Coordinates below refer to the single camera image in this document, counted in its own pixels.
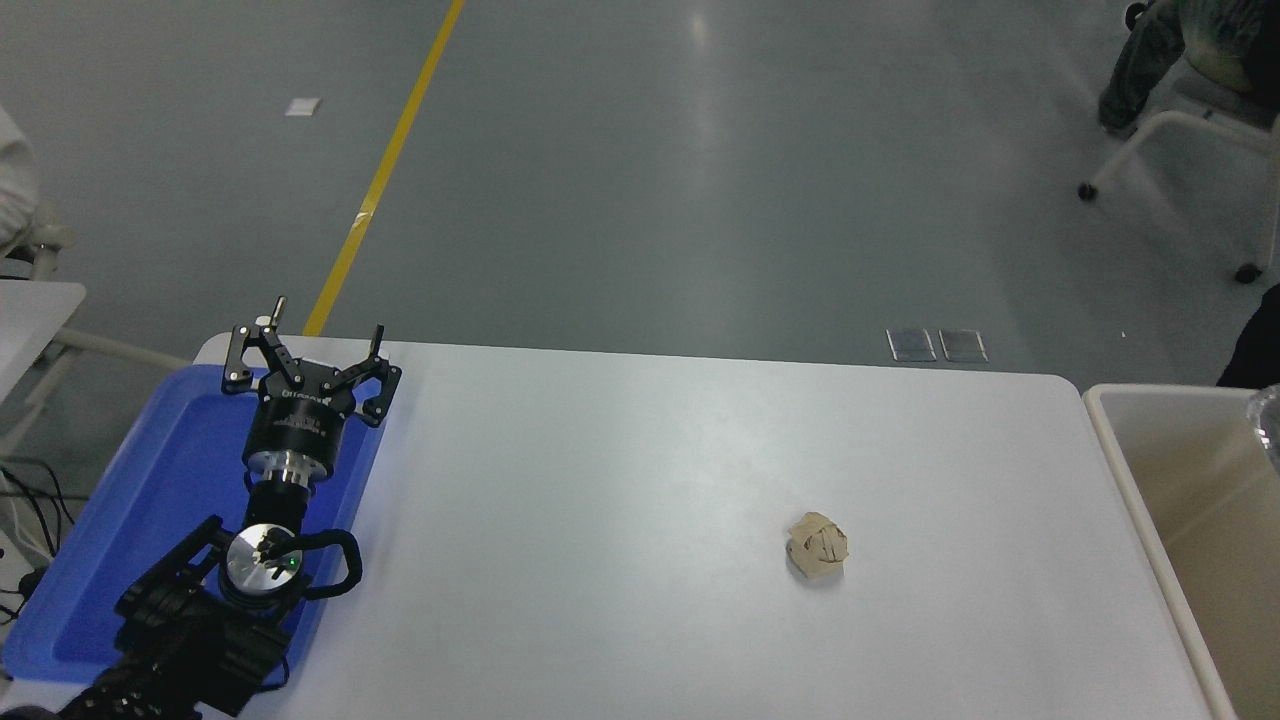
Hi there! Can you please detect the seated person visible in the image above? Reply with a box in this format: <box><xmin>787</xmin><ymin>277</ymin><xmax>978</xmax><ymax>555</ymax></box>
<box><xmin>0</xmin><ymin>105</ymin><xmax>41</xmax><ymax>247</ymax></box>
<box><xmin>1097</xmin><ymin>0</ymin><xmax>1280</xmax><ymax>138</ymax></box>

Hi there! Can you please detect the black cable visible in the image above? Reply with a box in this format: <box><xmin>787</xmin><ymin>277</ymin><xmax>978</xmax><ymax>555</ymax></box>
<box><xmin>0</xmin><ymin>458</ymin><xmax>91</xmax><ymax>561</ymax></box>

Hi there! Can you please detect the silver foil plate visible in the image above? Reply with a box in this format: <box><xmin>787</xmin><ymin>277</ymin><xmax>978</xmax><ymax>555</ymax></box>
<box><xmin>1246</xmin><ymin>384</ymin><xmax>1280</xmax><ymax>475</ymax></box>

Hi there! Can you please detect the white side table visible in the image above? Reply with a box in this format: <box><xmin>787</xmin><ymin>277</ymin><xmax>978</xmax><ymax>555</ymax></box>
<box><xmin>0</xmin><ymin>281</ymin><xmax>193</xmax><ymax>456</ymax></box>

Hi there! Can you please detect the crumpled tan paper ball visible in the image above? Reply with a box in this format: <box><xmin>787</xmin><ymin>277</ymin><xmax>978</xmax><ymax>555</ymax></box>
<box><xmin>786</xmin><ymin>512</ymin><xmax>849</xmax><ymax>582</ymax></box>

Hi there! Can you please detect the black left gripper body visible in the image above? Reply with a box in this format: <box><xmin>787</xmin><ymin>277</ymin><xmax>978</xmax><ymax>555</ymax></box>
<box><xmin>245</xmin><ymin>388</ymin><xmax>358</xmax><ymax>472</ymax></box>

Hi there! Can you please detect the white wheeled chair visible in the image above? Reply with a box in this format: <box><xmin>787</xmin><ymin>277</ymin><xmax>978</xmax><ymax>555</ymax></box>
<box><xmin>1077</xmin><ymin>58</ymin><xmax>1280</xmax><ymax>283</ymax></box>

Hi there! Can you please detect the large pale bin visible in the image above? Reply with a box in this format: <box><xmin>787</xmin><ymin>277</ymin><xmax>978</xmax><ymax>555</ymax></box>
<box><xmin>1083</xmin><ymin>383</ymin><xmax>1280</xmax><ymax>720</ymax></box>

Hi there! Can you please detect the blue plastic tray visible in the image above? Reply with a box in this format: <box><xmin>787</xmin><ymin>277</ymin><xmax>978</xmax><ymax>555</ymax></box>
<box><xmin>0</xmin><ymin>363</ymin><xmax>389</xmax><ymax>686</ymax></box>

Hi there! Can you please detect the black power plug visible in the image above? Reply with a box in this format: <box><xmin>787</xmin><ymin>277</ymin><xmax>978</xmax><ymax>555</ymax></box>
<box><xmin>0</xmin><ymin>565</ymin><xmax>49</xmax><ymax>625</ymax></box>

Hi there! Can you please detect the white frame chair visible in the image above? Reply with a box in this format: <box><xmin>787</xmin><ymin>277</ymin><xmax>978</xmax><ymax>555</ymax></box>
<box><xmin>0</xmin><ymin>222</ymin><xmax>76</xmax><ymax>284</ymax></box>

